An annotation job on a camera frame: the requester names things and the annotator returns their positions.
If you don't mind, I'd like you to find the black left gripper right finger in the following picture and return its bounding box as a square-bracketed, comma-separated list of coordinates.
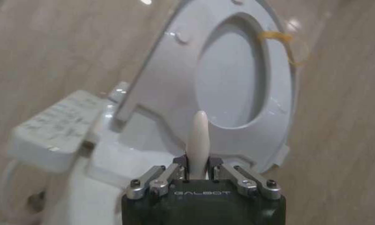
[207, 156, 281, 200]

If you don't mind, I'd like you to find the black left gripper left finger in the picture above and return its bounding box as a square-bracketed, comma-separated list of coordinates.
[127, 154, 191, 200]

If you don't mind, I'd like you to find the cream toilet brush handle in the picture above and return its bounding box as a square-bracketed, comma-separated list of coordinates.
[185, 110, 211, 181]

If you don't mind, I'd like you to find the white ceramic toilet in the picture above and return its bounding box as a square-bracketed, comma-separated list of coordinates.
[5, 81, 269, 225]

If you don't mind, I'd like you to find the white toilet seat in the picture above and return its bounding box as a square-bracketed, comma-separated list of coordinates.
[192, 9, 303, 175]

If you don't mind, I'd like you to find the white toilet lid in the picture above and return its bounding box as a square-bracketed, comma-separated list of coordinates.
[112, 0, 269, 125]

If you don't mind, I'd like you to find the white bidet control panel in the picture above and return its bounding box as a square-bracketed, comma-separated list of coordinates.
[8, 90, 107, 174]

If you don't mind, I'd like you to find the yellow rubber band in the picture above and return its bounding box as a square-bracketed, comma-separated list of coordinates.
[256, 30, 310, 68]

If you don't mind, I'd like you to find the white water hose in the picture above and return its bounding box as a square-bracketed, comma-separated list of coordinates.
[0, 161, 22, 211]

